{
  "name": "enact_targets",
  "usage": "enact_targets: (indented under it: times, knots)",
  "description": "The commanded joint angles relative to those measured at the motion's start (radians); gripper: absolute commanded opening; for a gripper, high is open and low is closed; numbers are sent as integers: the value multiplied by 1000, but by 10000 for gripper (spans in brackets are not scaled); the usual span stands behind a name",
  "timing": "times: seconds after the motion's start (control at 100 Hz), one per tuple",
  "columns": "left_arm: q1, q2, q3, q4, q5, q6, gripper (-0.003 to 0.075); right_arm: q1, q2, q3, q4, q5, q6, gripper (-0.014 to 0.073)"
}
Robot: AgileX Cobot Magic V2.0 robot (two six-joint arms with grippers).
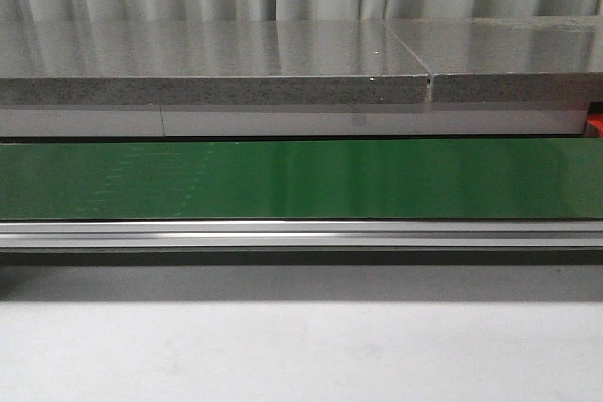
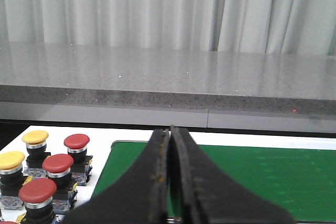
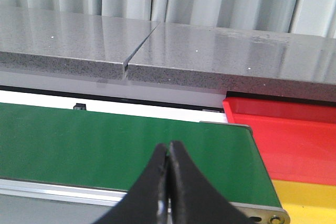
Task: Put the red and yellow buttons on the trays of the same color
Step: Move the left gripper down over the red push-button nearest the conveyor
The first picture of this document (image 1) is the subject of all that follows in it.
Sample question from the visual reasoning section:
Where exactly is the red plastic tray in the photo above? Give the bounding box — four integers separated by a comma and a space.
585, 113, 603, 138

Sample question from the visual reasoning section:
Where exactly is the white base panel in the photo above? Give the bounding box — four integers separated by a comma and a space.
1, 101, 589, 137

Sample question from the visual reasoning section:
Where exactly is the grey stone slab left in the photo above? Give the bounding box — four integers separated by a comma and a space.
1, 21, 428, 105

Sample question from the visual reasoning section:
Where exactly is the grey stone slab right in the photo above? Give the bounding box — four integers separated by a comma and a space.
384, 16, 602, 104

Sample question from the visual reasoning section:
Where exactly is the aluminium conveyor frame rail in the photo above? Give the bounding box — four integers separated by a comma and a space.
1, 220, 602, 251

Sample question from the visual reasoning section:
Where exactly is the grey stone slab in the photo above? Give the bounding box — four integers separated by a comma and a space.
1, 21, 428, 105
384, 16, 602, 104

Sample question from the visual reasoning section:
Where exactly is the green conveyor belt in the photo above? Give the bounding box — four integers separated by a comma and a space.
1, 138, 602, 220

